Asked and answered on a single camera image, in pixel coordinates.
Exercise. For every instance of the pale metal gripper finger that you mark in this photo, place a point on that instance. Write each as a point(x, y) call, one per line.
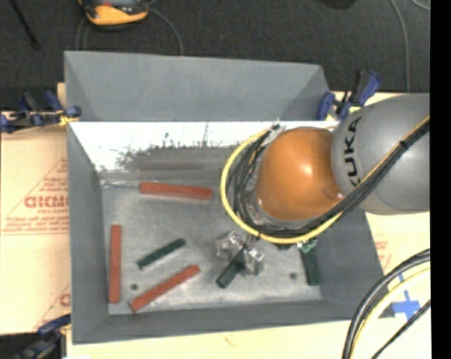
point(256, 261)
point(228, 245)

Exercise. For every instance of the dark green block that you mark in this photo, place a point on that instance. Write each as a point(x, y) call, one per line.
point(311, 266)
point(161, 254)
point(229, 273)

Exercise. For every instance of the red-brown flat block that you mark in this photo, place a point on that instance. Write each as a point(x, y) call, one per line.
point(176, 190)
point(164, 288)
point(115, 264)

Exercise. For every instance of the grey metal bin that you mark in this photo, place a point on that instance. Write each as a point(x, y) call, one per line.
point(165, 88)

